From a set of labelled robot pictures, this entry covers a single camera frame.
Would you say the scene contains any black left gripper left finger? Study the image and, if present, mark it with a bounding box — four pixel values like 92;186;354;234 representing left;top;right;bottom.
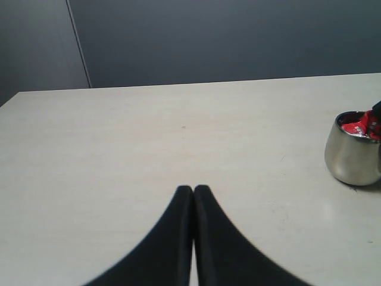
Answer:
87;185;194;285

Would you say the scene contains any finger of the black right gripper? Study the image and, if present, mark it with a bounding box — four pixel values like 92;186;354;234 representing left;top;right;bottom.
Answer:
372;101;381;117

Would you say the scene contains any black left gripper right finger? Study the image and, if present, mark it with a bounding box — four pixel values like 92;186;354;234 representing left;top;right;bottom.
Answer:
193;185;308;285

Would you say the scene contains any small steel cup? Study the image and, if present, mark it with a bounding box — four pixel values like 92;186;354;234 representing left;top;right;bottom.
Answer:
324;111;380;186

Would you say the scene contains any red candy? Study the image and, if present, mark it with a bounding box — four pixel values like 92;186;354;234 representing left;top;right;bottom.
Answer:
365;110;380;139
341;114;368;137

